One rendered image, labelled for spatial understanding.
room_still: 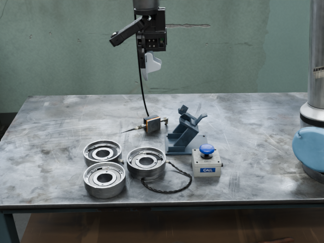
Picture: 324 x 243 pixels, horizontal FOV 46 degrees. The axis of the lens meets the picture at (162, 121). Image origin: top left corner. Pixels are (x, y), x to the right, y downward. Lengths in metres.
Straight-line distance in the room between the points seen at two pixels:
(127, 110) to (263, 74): 1.59
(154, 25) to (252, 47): 1.63
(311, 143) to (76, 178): 0.59
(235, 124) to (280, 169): 0.26
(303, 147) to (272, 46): 1.86
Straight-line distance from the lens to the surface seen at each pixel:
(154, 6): 1.08
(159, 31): 1.10
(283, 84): 2.84
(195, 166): 1.00
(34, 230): 1.29
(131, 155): 1.05
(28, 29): 2.66
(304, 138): 0.88
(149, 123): 1.19
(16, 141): 1.24
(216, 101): 1.41
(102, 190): 0.94
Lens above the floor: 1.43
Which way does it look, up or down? 30 degrees down
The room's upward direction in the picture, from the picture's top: straight up
